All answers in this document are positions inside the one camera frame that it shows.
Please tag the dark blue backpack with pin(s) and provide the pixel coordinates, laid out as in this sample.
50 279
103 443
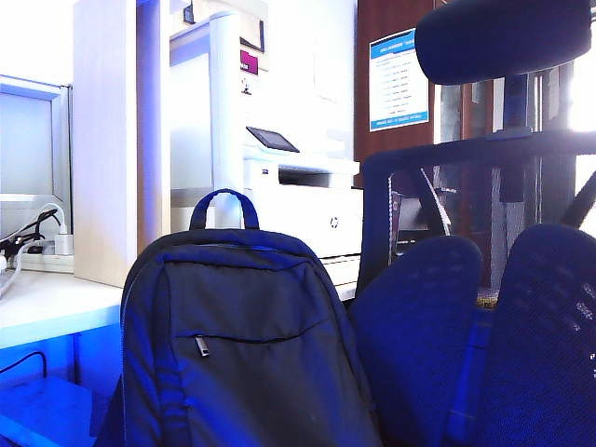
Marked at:
242 326

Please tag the blue mesh office chair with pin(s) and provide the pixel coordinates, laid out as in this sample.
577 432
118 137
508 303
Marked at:
377 186

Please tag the dark chair headrest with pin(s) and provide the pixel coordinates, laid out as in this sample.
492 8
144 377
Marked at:
498 37

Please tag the white HP printer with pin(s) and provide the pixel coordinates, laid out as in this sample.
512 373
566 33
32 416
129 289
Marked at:
302 209

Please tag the dark brown wooden door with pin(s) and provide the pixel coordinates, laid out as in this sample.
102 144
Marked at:
391 149

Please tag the blue mesh lumbar pad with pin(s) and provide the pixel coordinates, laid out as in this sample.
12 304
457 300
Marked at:
535 349
414 335

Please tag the purple and white leaflet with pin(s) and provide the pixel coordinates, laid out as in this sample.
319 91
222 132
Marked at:
249 63

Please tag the blue and white notice poster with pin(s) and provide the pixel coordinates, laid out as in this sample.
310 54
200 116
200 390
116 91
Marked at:
398 79

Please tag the light wooden shelf organizer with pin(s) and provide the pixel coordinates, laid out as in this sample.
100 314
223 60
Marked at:
104 139

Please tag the beige framed board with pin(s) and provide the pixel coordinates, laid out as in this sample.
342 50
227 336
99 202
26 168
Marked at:
223 9

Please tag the white plug adapter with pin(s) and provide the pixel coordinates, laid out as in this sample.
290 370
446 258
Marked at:
64 243

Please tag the white power strip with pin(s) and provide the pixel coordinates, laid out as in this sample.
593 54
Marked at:
46 261

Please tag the frosted glass partition panel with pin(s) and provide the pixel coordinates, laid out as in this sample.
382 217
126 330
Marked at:
28 139

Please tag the blue computer case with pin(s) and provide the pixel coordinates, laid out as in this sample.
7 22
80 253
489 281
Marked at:
42 414

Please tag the white rounded partition post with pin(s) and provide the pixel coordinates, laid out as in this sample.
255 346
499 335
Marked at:
226 116

